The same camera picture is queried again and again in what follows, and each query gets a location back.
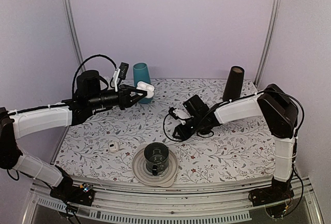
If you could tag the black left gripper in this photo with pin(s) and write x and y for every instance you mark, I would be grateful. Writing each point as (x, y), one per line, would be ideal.
(123, 90)

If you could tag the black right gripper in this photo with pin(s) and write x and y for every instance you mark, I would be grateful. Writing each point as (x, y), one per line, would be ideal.
(183, 134)

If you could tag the white earbuds charging case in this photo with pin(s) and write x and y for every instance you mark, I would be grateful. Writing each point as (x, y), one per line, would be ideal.
(150, 89)

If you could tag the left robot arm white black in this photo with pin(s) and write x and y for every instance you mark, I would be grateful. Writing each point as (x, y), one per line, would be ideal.
(17, 124)

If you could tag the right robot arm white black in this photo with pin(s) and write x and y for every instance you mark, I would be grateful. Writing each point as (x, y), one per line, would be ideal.
(279, 110)

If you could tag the black earbud case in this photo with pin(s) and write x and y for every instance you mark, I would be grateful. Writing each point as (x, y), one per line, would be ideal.
(206, 133)

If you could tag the small white earbud case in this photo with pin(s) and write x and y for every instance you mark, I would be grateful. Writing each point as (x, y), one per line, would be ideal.
(113, 146)

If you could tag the teal plastic cup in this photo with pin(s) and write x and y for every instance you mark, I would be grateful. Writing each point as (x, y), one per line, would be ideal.
(140, 73)

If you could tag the dark brown plastic cup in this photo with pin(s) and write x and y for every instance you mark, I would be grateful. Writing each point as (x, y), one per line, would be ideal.
(234, 84)

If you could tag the dark green glass mug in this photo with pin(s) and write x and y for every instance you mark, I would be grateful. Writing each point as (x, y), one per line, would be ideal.
(157, 157)

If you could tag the beige round plate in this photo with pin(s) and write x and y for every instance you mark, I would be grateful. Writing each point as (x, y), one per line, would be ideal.
(164, 179)

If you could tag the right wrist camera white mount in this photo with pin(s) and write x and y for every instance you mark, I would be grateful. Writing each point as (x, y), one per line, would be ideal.
(180, 115)

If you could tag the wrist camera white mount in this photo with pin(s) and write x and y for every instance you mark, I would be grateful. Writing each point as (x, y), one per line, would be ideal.
(120, 75)
(180, 115)

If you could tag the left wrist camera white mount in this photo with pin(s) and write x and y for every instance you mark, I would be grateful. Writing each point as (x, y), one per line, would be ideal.
(120, 75)

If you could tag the aluminium front rail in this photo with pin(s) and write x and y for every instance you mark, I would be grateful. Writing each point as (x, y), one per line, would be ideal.
(225, 202)

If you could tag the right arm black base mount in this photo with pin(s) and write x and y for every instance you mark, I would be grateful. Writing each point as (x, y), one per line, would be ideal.
(277, 191)

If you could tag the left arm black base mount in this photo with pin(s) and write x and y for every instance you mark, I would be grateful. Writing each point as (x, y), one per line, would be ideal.
(69, 193)

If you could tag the left aluminium frame post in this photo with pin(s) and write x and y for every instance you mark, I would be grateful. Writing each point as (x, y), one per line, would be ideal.
(73, 31)

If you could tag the aluminium frame post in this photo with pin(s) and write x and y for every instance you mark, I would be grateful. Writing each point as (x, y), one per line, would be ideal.
(73, 31)
(267, 42)

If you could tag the right aluminium frame post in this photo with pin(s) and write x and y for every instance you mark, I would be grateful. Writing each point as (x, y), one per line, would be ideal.
(267, 42)

